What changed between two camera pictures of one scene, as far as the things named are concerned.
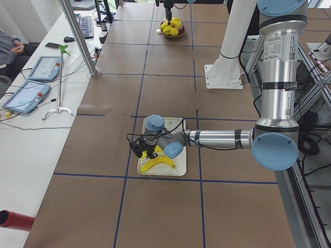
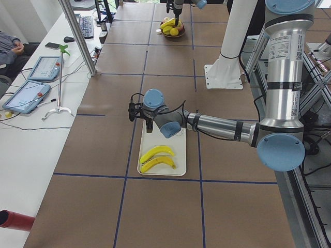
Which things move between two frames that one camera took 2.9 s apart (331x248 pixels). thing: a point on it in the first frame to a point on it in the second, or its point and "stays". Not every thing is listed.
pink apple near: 181,28 stays
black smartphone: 52,46 stays
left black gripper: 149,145 to 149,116
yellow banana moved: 159,160 stays
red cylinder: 9,219 stays
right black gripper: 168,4 to 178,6
